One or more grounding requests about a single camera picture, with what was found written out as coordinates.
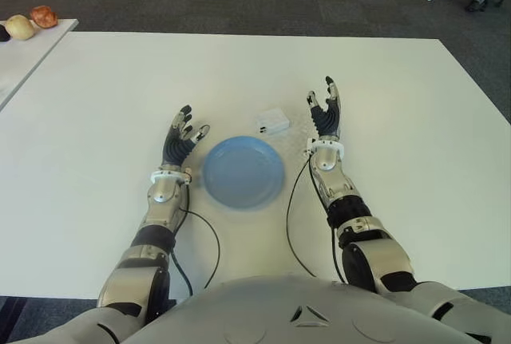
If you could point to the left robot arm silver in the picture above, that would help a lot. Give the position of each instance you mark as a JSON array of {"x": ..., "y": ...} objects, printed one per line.
[{"x": 163, "y": 194}]

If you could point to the white charger block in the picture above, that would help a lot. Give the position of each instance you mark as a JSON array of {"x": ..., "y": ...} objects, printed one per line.
[{"x": 273, "y": 120}]

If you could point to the grey robot torso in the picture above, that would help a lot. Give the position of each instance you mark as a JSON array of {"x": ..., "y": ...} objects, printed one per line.
[{"x": 279, "y": 312}]

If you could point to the small black object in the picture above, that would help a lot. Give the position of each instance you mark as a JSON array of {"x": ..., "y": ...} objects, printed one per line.
[{"x": 3, "y": 34}]

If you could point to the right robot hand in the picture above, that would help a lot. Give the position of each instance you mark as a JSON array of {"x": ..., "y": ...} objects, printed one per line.
[{"x": 327, "y": 120}]

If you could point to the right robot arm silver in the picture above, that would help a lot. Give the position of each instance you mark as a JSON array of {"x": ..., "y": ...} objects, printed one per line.
[{"x": 327, "y": 160}]

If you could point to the white side table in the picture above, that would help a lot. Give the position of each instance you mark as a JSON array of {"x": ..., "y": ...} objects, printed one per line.
[{"x": 24, "y": 56}]

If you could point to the blue plastic plate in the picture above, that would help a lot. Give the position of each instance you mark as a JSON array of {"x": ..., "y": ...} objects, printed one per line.
[{"x": 243, "y": 172}]

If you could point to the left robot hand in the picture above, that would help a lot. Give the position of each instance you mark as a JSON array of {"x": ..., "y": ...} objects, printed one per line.
[{"x": 177, "y": 148}]

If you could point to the red-brown fruit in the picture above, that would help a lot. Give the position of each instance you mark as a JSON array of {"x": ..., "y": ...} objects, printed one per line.
[{"x": 44, "y": 17}]

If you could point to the pale yellow fruit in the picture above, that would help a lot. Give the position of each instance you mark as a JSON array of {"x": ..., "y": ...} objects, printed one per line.
[{"x": 20, "y": 28}]

